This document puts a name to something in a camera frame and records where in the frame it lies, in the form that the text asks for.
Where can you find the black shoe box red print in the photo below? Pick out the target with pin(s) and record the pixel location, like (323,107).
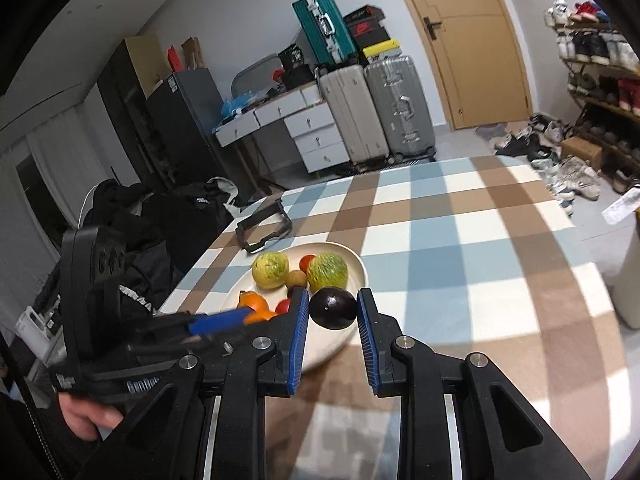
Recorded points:
(362,13)

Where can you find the wooden door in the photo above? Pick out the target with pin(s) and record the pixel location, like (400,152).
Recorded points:
(465,45)

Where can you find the beige suitcase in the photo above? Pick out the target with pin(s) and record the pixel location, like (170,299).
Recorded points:
(352,110)

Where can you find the checkered tablecloth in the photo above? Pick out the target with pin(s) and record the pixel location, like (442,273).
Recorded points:
(450,260)

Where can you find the person's left hand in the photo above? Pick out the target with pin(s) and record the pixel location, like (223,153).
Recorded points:
(85,415)

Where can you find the teal suitcase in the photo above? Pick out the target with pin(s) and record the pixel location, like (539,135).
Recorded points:
(325,25)

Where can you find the red paper bag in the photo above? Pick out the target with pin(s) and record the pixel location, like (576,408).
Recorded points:
(174,59)

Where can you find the blue plastic bag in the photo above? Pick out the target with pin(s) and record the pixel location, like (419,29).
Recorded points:
(235,107)

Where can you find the tall dark shelf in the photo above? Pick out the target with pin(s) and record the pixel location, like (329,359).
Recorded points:
(125,110)

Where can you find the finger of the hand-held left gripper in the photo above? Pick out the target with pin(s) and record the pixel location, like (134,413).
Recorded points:
(220,321)

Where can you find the silver suitcase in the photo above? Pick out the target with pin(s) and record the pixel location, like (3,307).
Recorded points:
(400,105)

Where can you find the black printed container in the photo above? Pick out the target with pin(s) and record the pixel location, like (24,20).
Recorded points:
(290,55)

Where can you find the small brown round fruit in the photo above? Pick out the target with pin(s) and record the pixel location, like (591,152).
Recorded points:
(296,277)

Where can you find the yellow and black shoe box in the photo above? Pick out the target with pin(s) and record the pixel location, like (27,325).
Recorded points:
(382,49)

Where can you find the white paper sheet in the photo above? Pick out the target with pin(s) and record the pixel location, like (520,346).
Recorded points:
(620,207)

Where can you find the dark purple plum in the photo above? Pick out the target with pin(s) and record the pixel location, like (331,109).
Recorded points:
(332,308)

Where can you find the yellow-green citrus fruit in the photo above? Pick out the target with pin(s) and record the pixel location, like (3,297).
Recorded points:
(327,271)
(270,270)

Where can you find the wooden shoe rack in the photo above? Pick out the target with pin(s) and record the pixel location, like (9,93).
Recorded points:
(605,105)

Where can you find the cream oval plate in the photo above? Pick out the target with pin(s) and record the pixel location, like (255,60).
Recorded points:
(330,345)

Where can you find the pile of scattered shoes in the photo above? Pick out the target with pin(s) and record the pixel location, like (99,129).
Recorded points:
(545,160)

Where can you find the red tomato with green stem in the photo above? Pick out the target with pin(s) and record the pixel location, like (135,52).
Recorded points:
(283,305)

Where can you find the black plastic frame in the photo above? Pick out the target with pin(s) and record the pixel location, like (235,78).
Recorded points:
(270,240)

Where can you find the small cardboard box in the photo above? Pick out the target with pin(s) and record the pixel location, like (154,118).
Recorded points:
(580,152)

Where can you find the orange mandarin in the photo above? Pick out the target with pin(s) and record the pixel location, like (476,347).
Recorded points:
(262,316)
(252,302)

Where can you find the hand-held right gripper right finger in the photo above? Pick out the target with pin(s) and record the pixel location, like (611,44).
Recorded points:
(367,350)

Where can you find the white drawer desk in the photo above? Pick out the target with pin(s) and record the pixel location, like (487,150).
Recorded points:
(310,125)

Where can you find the large cardboard box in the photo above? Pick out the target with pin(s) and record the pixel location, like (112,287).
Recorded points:
(145,62)

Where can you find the brown cardboard piece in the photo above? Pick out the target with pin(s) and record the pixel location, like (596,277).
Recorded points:
(192,52)

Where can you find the pile of dark clothes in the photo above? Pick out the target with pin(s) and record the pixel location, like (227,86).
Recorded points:
(150,230)

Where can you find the black bag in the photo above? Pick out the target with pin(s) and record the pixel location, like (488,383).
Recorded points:
(300,77)

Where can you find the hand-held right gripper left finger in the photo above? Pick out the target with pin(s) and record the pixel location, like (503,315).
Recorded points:
(298,340)

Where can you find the black cabinet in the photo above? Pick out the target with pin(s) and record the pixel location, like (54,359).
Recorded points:
(185,120)

